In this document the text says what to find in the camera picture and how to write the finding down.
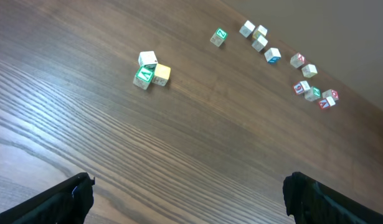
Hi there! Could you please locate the green z block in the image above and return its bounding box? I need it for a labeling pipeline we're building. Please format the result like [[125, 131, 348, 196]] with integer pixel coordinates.
[[304, 86, 321, 101], [210, 27, 228, 47]]

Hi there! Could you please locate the plain wooden block top-left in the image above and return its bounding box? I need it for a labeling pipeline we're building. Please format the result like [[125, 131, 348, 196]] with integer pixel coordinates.
[[239, 21, 255, 38]]

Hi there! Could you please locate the red A number one block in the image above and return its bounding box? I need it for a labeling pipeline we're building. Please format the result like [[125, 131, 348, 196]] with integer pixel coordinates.
[[318, 96, 336, 110]]

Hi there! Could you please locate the red Q wooden block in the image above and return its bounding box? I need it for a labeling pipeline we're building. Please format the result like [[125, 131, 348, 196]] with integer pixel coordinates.
[[322, 89, 339, 101]]

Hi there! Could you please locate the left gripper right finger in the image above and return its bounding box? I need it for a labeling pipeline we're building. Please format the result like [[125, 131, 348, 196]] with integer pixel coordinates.
[[283, 172, 383, 224]]

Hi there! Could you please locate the green Z block right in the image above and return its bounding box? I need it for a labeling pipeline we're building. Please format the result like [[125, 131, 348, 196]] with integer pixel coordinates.
[[304, 86, 321, 101]]

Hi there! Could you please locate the blue letter wooden block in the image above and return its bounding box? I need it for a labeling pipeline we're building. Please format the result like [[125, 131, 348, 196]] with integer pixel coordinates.
[[264, 47, 281, 64]]

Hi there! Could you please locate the wooden block green V side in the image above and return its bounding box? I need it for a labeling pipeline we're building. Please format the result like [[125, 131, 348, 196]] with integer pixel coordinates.
[[138, 51, 158, 70]]

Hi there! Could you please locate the red-sided K wooden block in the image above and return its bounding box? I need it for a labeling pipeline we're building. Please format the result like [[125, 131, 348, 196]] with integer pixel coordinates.
[[293, 80, 311, 95]]

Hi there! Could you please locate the green Z block left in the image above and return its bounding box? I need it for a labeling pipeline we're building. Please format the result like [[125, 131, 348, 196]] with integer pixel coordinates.
[[210, 27, 228, 47]]

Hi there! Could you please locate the yellow-sided wooden block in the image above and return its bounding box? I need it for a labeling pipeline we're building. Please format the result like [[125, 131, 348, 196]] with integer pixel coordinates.
[[252, 25, 268, 40]]

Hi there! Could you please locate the wooden block with number eight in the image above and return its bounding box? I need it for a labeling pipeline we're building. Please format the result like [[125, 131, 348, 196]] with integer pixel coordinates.
[[252, 35, 268, 52]]

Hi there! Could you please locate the plain wooden block top-right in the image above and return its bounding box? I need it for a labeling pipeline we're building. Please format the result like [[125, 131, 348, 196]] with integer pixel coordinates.
[[301, 64, 318, 78]]

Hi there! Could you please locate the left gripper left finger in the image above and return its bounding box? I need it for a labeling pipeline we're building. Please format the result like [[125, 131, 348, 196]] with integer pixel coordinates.
[[0, 172, 95, 224]]

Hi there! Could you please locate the yellow top wooden block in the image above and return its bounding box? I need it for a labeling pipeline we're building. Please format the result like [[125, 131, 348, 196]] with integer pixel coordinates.
[[151, 63, 171, 86]]

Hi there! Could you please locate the red A wooden block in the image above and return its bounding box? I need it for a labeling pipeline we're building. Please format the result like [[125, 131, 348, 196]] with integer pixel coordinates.
[[290, 52, 306, 68]]

